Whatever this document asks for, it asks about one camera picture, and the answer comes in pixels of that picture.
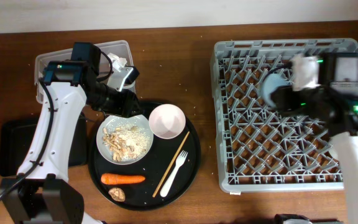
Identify black rectangular waste bin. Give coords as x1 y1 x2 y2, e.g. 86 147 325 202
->
0 114 88 177

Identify round black serving tray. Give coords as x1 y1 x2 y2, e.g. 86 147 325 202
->
88 100 202 212

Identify brown mushroom piece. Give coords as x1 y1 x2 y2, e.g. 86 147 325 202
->
108 187 126 202

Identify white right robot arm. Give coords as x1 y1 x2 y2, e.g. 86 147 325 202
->
260 52 358 223

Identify white plastic fork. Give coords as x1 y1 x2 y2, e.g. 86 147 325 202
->
160 151 188 197

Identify light blue plastic cup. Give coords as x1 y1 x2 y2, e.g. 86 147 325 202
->
260 73 291 108

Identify clear plastic waste bin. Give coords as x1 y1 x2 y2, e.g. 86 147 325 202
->
34 40 136 104

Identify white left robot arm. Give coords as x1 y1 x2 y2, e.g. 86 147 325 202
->
0 42 142 223

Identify orange carrot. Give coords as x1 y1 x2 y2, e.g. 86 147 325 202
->
101 173 145 185

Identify crumpled white tissue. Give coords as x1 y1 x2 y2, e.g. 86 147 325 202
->
108 53 127 71

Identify grey plastic dishwasher rack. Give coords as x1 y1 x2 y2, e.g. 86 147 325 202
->
210 39 358 193

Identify grey plate with food scraps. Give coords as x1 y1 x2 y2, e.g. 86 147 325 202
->
96 115 154 165

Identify wooden chopstick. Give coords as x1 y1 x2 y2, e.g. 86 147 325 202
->
152 132 190 198

